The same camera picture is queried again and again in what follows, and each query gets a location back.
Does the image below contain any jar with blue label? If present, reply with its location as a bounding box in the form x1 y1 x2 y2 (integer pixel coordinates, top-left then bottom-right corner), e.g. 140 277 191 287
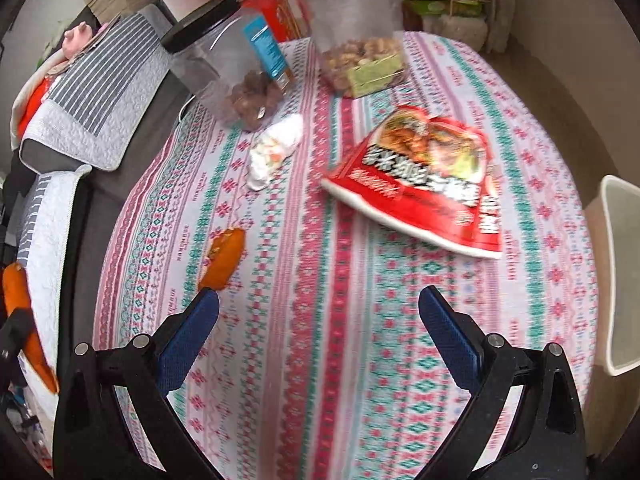
160 0 294 131

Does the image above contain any grey sofa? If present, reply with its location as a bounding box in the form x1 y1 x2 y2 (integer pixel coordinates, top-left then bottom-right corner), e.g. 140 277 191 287
0 4 191 461

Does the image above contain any red cardboard box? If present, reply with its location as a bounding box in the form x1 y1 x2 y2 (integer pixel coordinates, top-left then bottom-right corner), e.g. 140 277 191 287
242 0 304 42

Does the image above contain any striped grey sofa cover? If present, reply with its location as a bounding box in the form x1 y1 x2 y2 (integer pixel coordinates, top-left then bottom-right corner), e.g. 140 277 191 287
17 4 170 174

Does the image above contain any jar of nuts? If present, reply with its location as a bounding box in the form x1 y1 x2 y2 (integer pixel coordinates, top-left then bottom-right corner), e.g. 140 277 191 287
296 0 407 99

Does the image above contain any white plastic trash bin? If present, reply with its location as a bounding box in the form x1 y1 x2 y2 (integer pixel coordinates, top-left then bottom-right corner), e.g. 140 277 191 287
585 174 640 376

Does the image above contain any orange peel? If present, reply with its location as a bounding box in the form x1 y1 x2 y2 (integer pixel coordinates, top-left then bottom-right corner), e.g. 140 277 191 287
198 228 245 290

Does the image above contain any crumpled white tissue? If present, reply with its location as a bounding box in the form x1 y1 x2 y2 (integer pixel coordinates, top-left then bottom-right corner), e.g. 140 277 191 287
247 114 304 191

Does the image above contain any red snack package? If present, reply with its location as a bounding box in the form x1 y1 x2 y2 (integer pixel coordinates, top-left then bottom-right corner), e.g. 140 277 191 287
321 105 502 259

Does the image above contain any patterned pink tablecloth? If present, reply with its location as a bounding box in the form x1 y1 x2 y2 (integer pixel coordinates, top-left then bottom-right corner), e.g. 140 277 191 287
92 32 598 479

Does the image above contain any pink plush toy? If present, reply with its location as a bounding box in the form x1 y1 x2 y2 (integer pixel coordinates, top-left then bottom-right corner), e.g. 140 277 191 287
61 22 93 60

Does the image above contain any white sack on floor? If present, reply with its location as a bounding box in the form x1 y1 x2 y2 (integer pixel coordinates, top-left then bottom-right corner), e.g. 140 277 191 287
422 14 488 52

